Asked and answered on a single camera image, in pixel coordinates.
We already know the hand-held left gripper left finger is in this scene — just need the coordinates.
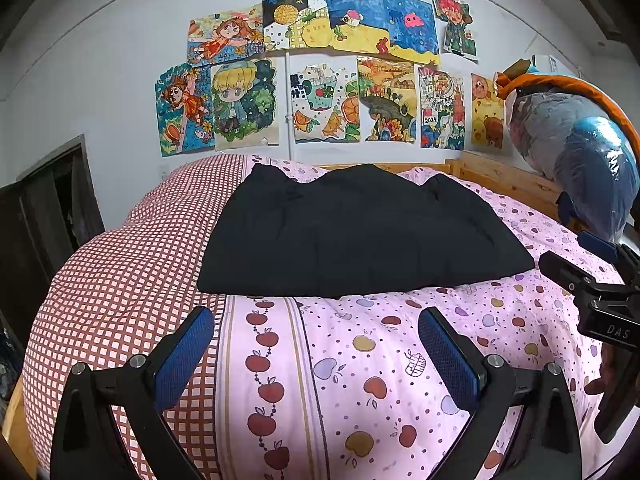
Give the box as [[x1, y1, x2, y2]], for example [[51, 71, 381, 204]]
[[50, 306, 215, 480]]

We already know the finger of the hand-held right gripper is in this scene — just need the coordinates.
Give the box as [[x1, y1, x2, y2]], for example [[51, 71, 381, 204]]
[[539, 251, 603, 303], [576, 231, 626, 267]]

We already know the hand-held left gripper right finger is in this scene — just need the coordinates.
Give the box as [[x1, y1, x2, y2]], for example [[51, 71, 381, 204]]
[[418, 307, 583, 480]]

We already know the black padded jacket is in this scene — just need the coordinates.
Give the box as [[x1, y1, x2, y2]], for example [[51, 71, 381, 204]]
[[196, 162, 536, 298]]

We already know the clear bag of clothes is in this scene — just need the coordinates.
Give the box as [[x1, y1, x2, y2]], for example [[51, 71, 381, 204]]
[[505, 82, 636, 241]]

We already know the person's right hand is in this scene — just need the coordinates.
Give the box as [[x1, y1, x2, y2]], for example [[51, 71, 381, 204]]
[[585, 346, 619, 397]]

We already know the pink apple-print quilt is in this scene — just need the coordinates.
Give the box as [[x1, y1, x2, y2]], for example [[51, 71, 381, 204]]
[[212, 157, 636, 480]]

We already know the red checkered quilt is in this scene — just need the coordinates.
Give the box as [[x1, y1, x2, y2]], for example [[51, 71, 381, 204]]
[[22, 154, 261, 480]]

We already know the yellow bear drawing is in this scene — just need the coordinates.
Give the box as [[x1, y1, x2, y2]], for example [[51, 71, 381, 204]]
[[470, 72, 507, 151]]

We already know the white box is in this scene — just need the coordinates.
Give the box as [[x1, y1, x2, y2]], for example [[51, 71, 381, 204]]
[[531, 54, 568, 75]]

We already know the dark wooden door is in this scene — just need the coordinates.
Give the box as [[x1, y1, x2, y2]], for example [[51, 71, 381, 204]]
[[0, 134, 107, 356]]

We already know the city collage drawing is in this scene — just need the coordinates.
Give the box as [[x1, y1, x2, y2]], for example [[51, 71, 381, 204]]
[[417, 65, 467, 150]]

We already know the orange-dress girl blue drawing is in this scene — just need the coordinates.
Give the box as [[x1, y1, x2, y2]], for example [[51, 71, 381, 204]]
[[155, 65, 215, 157]]

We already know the farmland landscape drawing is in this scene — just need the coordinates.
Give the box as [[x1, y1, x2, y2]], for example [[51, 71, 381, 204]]
[[357, 56, 418, 143]]

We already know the blond figure drawing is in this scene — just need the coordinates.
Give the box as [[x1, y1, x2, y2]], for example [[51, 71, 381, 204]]
[[209, 57, 281, 152]]

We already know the red-haired figure drawing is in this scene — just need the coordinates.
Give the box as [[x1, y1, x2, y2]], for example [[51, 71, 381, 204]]
[[431, 0, 477, 58]]

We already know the oranges and watermelon drawing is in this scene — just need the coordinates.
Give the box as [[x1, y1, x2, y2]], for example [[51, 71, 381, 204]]
[[290, 56, 362, 144]]

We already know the pink jellyfish drawing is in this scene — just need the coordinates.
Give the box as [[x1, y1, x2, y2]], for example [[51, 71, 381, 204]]
[[382, 0, 442, 66]]

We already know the lying orange girl drawing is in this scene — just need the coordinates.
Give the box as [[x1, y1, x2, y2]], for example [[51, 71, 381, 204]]
[[187, 4, 266, 67]]

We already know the blue sea fish drawing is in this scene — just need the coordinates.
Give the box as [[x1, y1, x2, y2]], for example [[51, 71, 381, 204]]
[[322, 0, 391, 56]]

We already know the yellow moon checker drawing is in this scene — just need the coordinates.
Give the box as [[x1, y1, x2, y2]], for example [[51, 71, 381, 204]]
[[262, 0, 331, 52]]

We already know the wooden bed frame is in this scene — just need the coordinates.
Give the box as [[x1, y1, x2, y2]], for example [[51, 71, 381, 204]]
[[0, 156, 571, 480]]

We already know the white wall pipe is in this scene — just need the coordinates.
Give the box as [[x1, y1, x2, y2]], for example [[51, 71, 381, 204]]
[[280, 0, 297, 160]]

